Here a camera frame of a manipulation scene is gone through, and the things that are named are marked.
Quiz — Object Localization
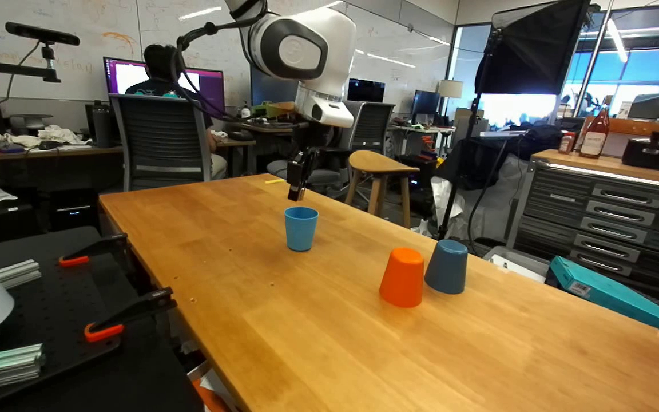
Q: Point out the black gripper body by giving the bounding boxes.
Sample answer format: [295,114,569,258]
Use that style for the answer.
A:
[289,122,335,182]

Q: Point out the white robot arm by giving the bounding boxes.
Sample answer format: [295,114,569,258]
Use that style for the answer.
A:
[224,0,357,133]

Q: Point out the light blue cup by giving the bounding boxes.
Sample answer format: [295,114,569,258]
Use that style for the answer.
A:
[283,205,319,251]

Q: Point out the orange cup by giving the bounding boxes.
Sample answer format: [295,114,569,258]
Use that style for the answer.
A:
[381,246,423,306]

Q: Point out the dark blue-grey cup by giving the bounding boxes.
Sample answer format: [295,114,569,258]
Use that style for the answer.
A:
[425,241,466,292]

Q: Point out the black softbox light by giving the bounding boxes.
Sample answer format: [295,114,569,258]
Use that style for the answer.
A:
[473,0,591,93]

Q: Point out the wooden stool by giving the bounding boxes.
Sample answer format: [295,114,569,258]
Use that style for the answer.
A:
[346,148,416,227]

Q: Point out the black office chair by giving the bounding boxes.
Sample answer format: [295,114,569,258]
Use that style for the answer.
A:
[113,93,214,190]

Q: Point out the seated person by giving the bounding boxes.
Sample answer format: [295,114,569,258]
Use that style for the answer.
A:
[129,44,227,179]

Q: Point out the purple computer monitor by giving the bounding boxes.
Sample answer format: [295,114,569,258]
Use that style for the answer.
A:
[101,55,227,117]

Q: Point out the grey drawer cabinet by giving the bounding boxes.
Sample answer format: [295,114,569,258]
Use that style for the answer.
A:
[509,148,659,299]

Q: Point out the teal case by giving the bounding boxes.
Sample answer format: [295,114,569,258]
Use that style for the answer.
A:
[549,257,659,330]

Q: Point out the orange-handled clamp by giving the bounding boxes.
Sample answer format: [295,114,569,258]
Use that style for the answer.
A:
[82,289,177,345]
[58,235,129,268]

